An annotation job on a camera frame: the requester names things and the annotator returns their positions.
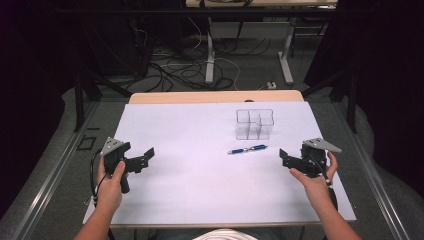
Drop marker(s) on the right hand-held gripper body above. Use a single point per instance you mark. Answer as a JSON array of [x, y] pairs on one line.
[[311, 160]]

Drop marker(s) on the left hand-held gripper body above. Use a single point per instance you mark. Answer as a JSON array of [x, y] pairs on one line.
[[113, 156]]

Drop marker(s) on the blue pen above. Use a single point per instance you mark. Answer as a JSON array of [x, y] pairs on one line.
[[247, 149]]

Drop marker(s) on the clear plastic divided organizer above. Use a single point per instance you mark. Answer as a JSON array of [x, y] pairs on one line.
[[255, 124]]

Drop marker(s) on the person's right hand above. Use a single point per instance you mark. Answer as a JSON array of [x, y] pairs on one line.
[[315, 186]]

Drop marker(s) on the person's left hand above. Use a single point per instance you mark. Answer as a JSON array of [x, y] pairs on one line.
[[111, 188]]

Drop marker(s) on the white table cover sheet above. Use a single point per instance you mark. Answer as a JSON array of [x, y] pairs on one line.
[[186, 180]]

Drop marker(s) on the black metal stand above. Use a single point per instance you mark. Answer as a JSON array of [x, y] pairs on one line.
[[350, 100], [79, 100]]

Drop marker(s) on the white plug adapter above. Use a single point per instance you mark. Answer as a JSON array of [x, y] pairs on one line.
[[271, 85]]

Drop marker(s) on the wooden table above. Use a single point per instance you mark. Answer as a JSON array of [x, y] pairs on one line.
[[213, 97]]

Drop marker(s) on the person's clothing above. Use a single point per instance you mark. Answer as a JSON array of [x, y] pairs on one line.
[[220, 234]]

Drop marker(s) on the dark curtain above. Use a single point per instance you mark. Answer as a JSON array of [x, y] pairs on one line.
[[390, 83], [33, 66]]

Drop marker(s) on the desk with white legs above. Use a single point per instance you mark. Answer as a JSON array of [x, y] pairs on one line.
[[210, 50]]

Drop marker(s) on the metal floor rail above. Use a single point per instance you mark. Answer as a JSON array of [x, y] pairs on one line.
[[376, 176], [50, 176]]

